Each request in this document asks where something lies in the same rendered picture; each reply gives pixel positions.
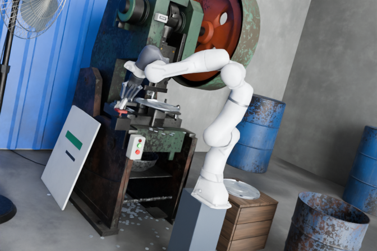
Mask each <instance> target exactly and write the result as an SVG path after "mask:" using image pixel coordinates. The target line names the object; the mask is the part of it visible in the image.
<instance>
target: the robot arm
mask: <svg viewBox="0 0 377 251"><path fill-rule="evenodd" d="M124 67H125V68H127V69H128V70H130V71H131V74H130V76H129V79H128V80H127V82H122V88H121V92H120V97H121V100H120V104H119V108H120V109H123V107H124V105H125V104H126V103H127V102H128V101H130V100H129V99H131V100H132V99H133V98H134V96H135V95H136V94H137V93H138V92H139V91H140V90H141V89H142V86H141V83H142V81H143V79H144V78H147V79H148V80H149V81H150V82H153V83H157V82H159V81H161V80H162V79H164V78H166V77H171V76H176V75H182V74H186V73H198V72H210V71H221V73H220V77H221V79H222V81H223V82H224V83H225V84H226V85H227V86H228V87H229V88H230V89H231V92H230V94H229V97H228V100H227V101H226V103H225V105H224V107H223V109H222V111H221V113H220V114H219V115H218V116H217V118H216V119H215V120H214V122H213V123H212V124H211V125H210V126H209V127H208V128H207V129H205V130H204V133H203V140H204V142H205V143H206V144H207V145H209V146H211V148H210V150H209V151H208V152H207V153H206V156H205V160H204V164H203V167H202V168H201V172H200V176H199V178H198V180H197V183H196V185H195V188H194V190H193V192H192V193H191V195H192V196H193V197H195V198H197V199H198V200H200V201H201V202H202V203H204V204H206V205H207V206H209V207H210V208H216V209H226V208H230V207H231V204H229V202H228V192H227V190H226V188H225V186H224V184H223V170H224V167H225V164H226V161H227V158H228V156H229V154H230V152H231V151H232V149H233V147H234V145H235V144H236V143H237V142H238V140H239V139H240V132H239V130H238V129H237V128H236V127H235V126H236V125H237V124H238V123H239V122H240V121H241V120H242V118H243V116H244V114H245V112H246V110H247V108H248V106H249V103H250V101H251V98H252V94H253V88H252V87H251V85H249V84H248V83H246V82H245V81H244V78H245V76H246V70H245V68H244V66H243V65H242V64H239V63H237V62H234V61H230V60H229V55H228V53H227V51H225V50H224V49H209V50H202V51H200V52H197V53H194V54H192V55H191V56H189V57H188V58H186V59H184V60H182V61H180V62H176V63H169V62H168V61H167V60H166V59H165V58H164V57H163V56H162V54H161V52H160V50H159V48H157V47H156V46H153V45H147V46H145V47H144V48H143V50H142V51H141V53H140V55H139V57H138V60H137V61H136V62H133V61H128V62H126V63H125V65H124ZM126 85H127V87H126Z"/></svg>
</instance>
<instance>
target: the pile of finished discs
mask: <svg viewBox="0 0 377 251"><path fill-rule="evenodd" d="M223 184H224V186H225V188H226V190H227V192H228V193H229V194H231V195H234V196H236V197H240V198H245V199H258V198H259V197H260V194H259V193H260V192H259V191H258V190H257V189H256V188H254V187H253V186H251V185H249V184H246V183H244V182H241V181H239V182H237V181H236V180H233V179H223Z"/></svg>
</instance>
